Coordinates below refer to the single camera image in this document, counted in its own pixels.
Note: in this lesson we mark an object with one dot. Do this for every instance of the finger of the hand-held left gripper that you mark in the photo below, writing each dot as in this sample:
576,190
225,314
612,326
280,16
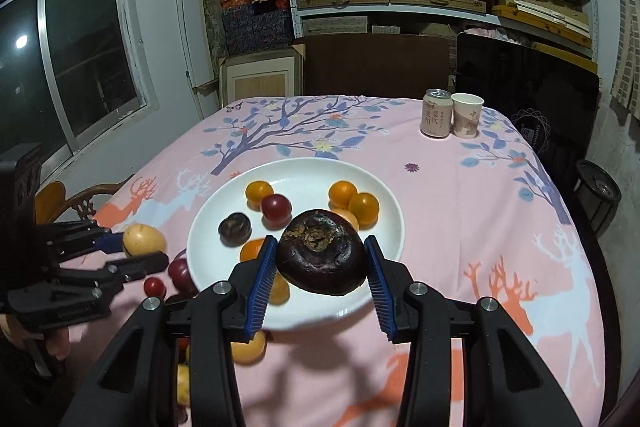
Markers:
107,243
140,264

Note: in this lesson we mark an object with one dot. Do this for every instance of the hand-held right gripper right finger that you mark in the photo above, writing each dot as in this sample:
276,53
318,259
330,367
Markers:
380,292

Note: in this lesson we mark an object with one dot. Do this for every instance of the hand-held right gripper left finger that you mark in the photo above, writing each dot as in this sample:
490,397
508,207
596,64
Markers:
262,287

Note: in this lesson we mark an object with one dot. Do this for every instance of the yellow potato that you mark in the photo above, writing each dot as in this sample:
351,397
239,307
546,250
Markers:
144,239

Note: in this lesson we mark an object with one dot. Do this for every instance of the dark brown water chestnut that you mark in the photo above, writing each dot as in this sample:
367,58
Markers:
320,257
235,229

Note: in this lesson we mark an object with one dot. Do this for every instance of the dark red plum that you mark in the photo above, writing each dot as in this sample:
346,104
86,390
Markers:
276,208
180,274

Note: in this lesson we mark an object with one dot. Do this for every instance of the pale orange fruit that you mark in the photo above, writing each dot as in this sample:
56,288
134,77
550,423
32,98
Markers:
346,216

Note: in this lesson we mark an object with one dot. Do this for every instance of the small orange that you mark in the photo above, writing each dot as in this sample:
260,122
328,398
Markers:
363,208

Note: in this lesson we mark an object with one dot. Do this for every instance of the yellow tomato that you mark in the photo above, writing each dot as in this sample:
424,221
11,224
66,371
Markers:
258,193

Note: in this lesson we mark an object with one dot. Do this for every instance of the white round plate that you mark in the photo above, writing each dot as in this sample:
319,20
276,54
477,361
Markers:
300,182

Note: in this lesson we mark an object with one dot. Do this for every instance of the person's left hand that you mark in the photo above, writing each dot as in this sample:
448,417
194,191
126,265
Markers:
59,342

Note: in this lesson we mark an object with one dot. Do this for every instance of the red cherry tomato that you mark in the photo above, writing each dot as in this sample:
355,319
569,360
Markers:
155,287

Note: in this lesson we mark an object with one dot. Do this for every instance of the large orange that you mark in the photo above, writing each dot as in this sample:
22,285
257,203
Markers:
248,347

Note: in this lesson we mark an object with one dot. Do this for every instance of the wooden armchair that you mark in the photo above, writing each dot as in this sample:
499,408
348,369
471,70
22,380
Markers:
50,202

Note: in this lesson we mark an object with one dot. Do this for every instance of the striped yellow pepino melon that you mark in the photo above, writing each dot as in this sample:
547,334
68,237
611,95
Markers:
183,384

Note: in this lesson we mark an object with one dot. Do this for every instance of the pink printed tablecloth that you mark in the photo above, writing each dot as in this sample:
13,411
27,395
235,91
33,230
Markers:
500,217

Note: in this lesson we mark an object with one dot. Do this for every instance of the pink drink can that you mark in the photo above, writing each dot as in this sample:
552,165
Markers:
435,117

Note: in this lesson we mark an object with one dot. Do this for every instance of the paper cup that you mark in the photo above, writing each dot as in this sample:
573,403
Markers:
467,117

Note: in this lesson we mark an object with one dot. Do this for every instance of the white framed window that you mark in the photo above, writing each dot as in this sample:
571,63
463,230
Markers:
90,47

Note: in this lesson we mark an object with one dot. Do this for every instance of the white leaning strip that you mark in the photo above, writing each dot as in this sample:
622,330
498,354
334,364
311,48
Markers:
186,47

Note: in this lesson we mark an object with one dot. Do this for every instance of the brown wooden board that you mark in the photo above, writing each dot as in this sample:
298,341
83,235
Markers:
375,67

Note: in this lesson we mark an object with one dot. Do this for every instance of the black bin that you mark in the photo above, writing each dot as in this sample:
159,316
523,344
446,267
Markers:
597,197

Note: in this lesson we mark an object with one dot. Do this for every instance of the black chair back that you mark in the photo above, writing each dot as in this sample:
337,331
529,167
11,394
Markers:
525,97

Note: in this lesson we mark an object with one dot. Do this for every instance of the grey marbled board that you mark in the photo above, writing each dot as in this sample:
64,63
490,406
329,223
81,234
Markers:
212,17

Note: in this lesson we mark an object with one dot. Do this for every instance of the blue patterned box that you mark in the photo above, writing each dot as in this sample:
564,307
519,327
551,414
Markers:
257,29

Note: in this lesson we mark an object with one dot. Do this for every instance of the wooden picture frame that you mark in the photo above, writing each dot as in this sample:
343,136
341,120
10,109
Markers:
260,77

